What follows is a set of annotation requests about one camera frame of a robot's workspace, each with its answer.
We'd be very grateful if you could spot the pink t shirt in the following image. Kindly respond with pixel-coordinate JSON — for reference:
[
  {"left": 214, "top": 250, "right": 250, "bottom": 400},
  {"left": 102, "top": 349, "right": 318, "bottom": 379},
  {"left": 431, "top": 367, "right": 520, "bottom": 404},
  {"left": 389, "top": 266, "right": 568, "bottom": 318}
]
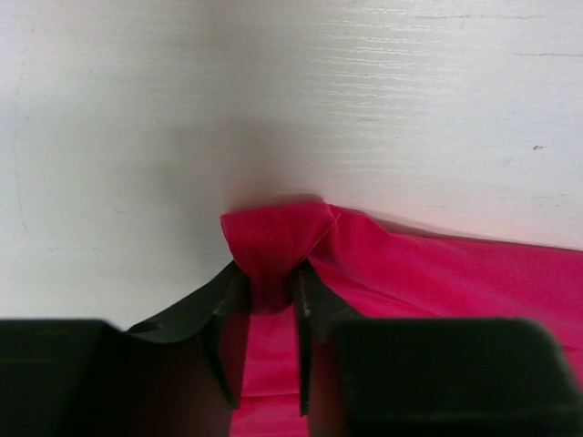
[{"left": 220, "top": 201, "right": 582, "bottom": 436}]

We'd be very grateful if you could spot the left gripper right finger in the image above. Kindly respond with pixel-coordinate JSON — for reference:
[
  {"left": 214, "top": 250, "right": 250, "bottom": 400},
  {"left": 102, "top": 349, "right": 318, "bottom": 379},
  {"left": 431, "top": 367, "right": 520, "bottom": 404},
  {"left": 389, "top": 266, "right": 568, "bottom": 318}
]
[{"left": 291, "top": 262, "right": 582, "bottom": 436}]

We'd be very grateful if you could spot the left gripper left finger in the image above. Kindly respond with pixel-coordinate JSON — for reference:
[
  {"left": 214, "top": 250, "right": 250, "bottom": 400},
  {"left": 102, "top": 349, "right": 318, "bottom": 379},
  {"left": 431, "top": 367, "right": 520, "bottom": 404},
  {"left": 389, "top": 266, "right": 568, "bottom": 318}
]
[{"left": 1, "top": 263, "right": 250, "bottom": 436}]

